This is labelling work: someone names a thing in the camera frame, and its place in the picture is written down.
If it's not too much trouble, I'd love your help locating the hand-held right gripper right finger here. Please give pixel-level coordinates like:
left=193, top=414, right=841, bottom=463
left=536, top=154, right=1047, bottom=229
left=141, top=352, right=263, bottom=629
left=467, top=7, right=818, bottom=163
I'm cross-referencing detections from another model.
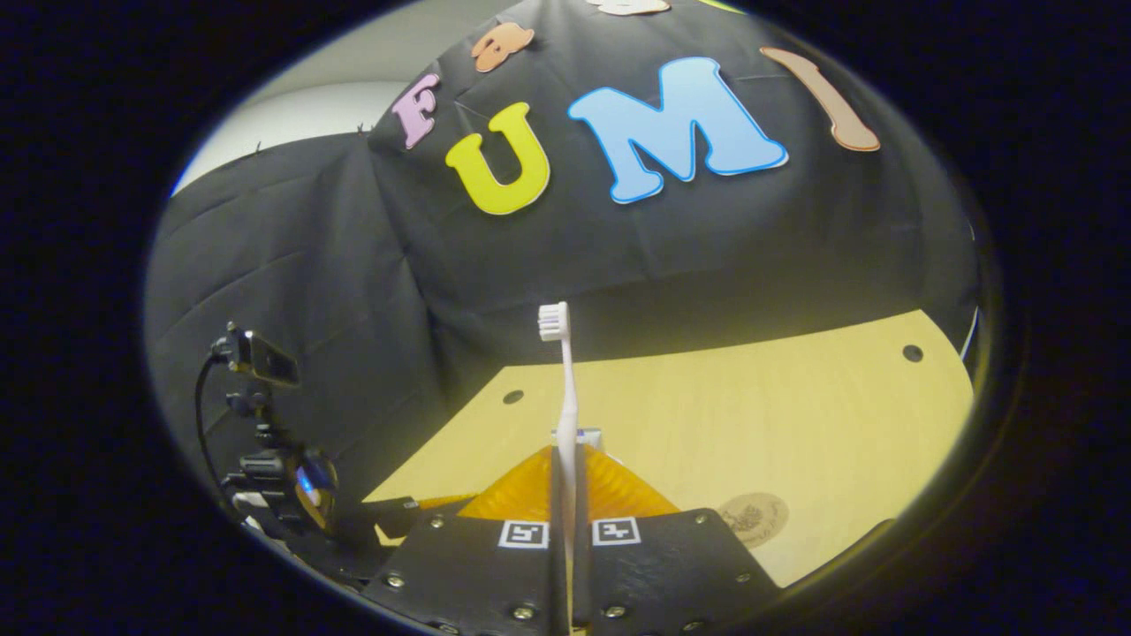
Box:
left=574, top=444, right=783, bottom=636

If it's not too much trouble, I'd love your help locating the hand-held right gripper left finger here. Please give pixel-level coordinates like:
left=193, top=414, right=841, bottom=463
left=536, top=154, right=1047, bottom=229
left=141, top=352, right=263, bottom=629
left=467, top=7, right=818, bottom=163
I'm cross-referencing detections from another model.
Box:
left=364, top=446, right=566, bottom=636

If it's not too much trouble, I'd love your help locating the round wooden coaster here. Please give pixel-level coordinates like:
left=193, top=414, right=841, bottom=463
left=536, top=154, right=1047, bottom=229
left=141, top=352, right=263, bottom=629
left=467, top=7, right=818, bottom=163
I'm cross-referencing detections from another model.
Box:
left=717, top=492, right=791, bottom=549

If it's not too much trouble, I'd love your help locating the white toothbrush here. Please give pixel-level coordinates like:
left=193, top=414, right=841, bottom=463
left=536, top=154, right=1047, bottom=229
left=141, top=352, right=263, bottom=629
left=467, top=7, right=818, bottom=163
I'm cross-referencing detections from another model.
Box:
left=537, top=302, right=586, bottom=624

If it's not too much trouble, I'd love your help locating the wooden desktop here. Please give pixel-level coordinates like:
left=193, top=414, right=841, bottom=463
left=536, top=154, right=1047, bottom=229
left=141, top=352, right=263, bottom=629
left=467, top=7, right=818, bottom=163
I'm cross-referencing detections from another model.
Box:
left=362, top=309, right=975, bottom=588

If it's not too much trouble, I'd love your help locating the black backdrop cloth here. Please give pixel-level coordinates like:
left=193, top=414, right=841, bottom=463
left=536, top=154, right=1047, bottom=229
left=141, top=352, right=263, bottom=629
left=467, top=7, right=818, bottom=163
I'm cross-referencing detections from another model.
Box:
left=146, top=0, right=982, bottom=531

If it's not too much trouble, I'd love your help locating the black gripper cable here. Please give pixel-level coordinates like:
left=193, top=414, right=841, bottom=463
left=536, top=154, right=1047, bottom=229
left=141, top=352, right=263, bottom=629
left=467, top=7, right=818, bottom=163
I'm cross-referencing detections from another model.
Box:
left=194, top=352, right=232, bottom=496

